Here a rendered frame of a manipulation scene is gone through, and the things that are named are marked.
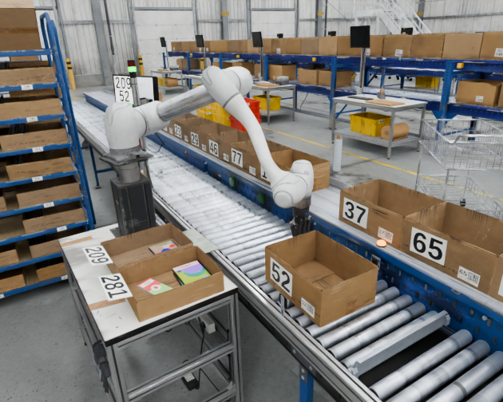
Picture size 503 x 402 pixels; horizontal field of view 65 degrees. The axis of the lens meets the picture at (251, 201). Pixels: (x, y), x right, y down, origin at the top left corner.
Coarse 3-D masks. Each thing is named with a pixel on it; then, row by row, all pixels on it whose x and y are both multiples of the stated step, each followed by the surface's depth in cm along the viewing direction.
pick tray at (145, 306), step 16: (160, 256) 182; (176, 256) 186; (192, 256) 191; (208, 256) 180; (128, 272) 176; (144, 272) 180; (160, 272) 185; (176, 288) 158; (192, 288) 163; (208, 288) 167; (144, 304) 153; (160, 304) 157; (176, 304) 161; (144, 320) 155
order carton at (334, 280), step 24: (288, 240) 179; (312, 240) 187; (288, 264) 184; (312, 264) 188; (336, 264) 178; (360, 264) 164; (312, 288) 147; (336, 288) 146; (360, 288) 153; (336, 312) 150
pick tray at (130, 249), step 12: (156, 228) 211; (168, 228) 215; (108, 240) 198; (120, 240) 202; (132, 240) 205; (144, 240) 209; (156, 240) 213; (168, 240) 215; (180, 240) 208; (108, 252) 200; (120, 252) 204; (132, 252) 204; (144, 252) 204; (168, 252) 187; (108, 264) 190; (120, 264) 193; (132, 264) 178
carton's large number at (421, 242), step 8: (416, 232) 163; (424, 232) 159; (416, 240) 163; (424, 240) 160; (432, 240) 157; (440, 240) 154; (416, 248) 164; (424, 248) 161; (432, 248) 158; (440, 248) 154; (424, 256) 162; (432, 256) 158; (440, 256) 155
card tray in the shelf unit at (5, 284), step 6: (12, 270) 307; (18, 270) 306; (24, 270) 301; (0, 276) 301; (6, 276) 299; (12, 276) 299; (18, 276) 284; (24, 276) 292; (0, 282) 279; (6, 282) 281; (12, 282) 283; (18, 282) 285; (24, 282) 287; (0, 288) 280; (6, 288) 283; (12, 288) 285
